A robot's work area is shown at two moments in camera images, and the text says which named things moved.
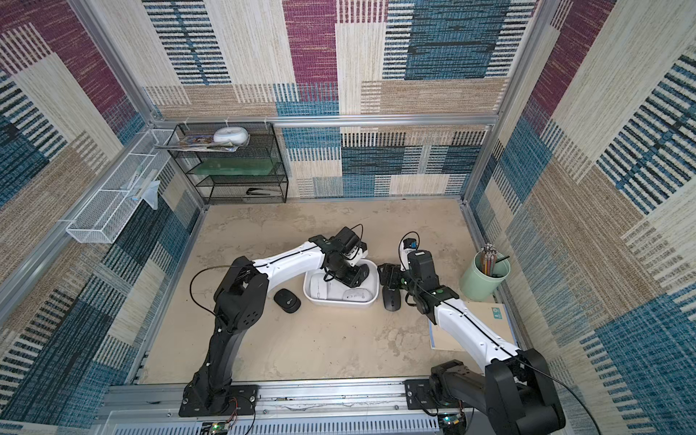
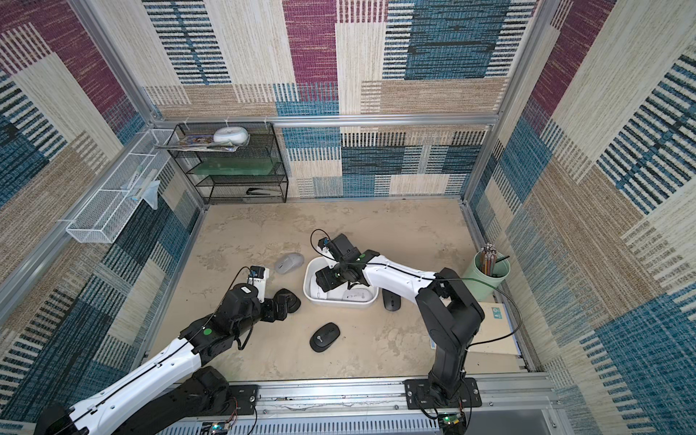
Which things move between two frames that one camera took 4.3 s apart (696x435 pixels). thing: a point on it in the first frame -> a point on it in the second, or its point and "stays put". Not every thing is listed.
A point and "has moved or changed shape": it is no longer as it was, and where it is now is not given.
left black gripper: [348, 281] -> [272, 314]
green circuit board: [219, 429] stays put
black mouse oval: [361, 275] has moved or changed shape
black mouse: [287, 300] stays put
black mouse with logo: [391, 298] stays put
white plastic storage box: [318, 291] stays put
